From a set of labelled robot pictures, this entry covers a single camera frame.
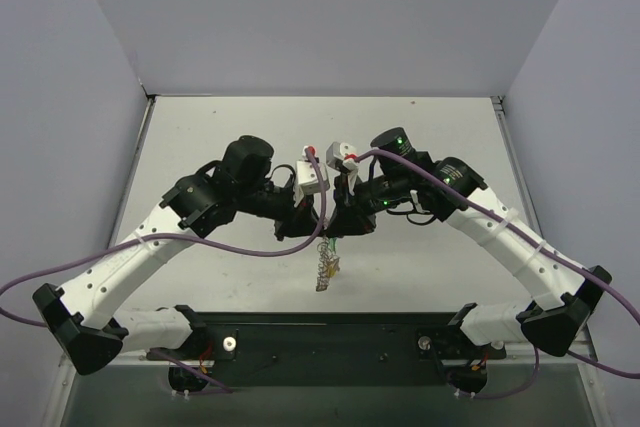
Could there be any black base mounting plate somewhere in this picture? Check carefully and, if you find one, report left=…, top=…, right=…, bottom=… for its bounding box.
left=171, top=312, right=506, bottom=387

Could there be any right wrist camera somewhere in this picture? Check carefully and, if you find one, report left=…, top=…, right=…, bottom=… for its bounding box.
left=325, top=141, right=359, bottom=192

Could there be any yellow tagged key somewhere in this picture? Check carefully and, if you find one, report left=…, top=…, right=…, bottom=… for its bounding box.
left=326, top=257, right=340, bottom=278

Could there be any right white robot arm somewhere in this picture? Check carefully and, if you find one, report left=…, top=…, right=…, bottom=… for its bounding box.
left=326, top=127, right=603, bottom=357

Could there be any silver round keyring disc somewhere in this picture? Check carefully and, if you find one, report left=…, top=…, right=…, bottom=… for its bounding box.
left=315, top=237, right=340, bottom=292

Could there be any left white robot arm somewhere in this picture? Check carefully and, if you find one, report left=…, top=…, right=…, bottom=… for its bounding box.
left=33, top=135, right=329, bottom=375

